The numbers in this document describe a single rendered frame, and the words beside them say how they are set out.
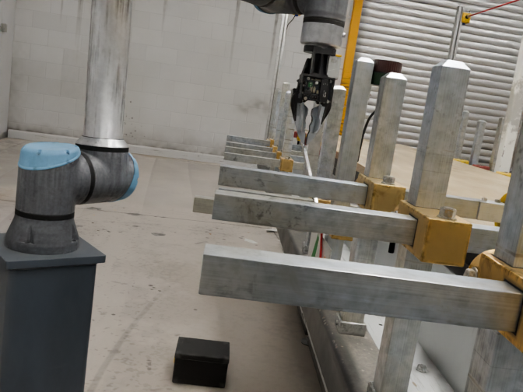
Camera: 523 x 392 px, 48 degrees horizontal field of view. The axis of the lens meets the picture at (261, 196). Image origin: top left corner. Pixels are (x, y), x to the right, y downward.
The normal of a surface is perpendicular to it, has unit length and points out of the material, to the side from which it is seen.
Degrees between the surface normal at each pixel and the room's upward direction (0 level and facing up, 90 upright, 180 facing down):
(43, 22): 90
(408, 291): 90
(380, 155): 90
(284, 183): 90
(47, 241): 70
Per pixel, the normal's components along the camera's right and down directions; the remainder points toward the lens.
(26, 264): 0.62, 0.22
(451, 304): 0.04, 0.17
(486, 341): -0.99, -0.13
